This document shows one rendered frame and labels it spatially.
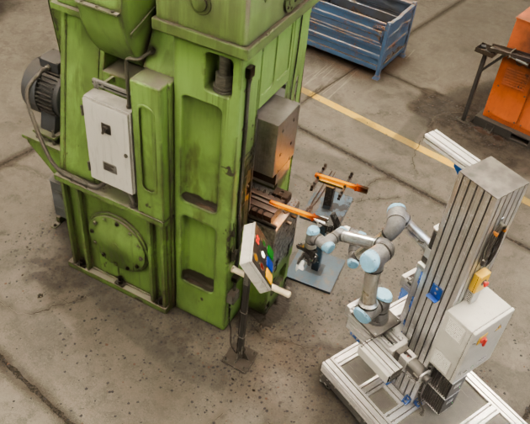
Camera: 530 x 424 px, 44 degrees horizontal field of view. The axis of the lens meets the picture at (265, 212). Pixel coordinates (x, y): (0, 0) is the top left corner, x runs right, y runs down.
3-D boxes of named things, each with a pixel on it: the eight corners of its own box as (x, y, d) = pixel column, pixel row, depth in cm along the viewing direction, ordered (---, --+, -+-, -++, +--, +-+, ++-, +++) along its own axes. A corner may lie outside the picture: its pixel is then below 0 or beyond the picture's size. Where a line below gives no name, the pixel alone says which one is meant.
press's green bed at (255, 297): (286, 285, 536) (293, 244, 504) (264, 316, 511) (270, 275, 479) (227, 258, 552) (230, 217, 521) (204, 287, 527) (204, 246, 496)
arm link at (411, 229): (435, 271, 436) (382, 221, 416) (435, 255, 447) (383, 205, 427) (451, 263, 429) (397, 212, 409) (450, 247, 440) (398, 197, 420)
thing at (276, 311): (310, 290, 533) (310, 289, 532) (277, 341, 494) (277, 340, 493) (267, 271, 545) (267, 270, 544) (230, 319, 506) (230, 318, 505)
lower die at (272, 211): (283, 209, 466) (284, 199, 461) (270, 225, 453) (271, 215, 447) (231, 187, 479) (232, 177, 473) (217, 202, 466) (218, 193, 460)
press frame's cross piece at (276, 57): (288, 81, 420) (297, 10, 388) (257, 110, 392) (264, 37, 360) (229, 60, 433) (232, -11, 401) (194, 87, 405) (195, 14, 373)
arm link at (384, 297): (393, 307, 407) (398, 293, 398) (379, 318, 400) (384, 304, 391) (378, 295, 413) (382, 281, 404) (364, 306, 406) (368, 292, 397)
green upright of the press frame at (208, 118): (241, 308, 515) (264, 37, 360) (223, 331, 497) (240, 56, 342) (193, 285, 528) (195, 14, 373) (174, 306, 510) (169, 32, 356)
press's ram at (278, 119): (299, 147, 445) (306, 97, 418) (272, 178, 419) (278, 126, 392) (245, 127, 458) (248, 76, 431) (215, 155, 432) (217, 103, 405)
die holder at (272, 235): (293, 244, 504) (299, 200, 474) (270, 275, 479) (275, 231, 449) (230, 216, 521) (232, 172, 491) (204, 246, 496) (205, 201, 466)
